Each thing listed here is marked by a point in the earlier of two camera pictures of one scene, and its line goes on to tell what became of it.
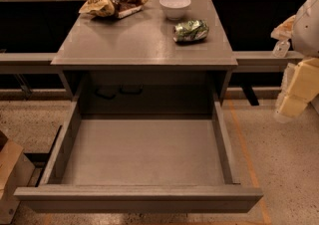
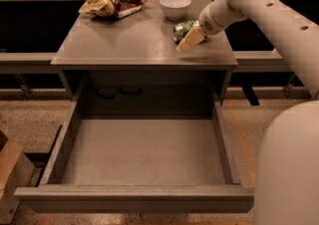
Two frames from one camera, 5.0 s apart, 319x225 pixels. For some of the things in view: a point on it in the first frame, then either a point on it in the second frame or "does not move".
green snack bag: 190,31 does not move
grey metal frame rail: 29,63 does not move
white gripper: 307,31 -> 207,20
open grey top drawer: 142,163 does not move
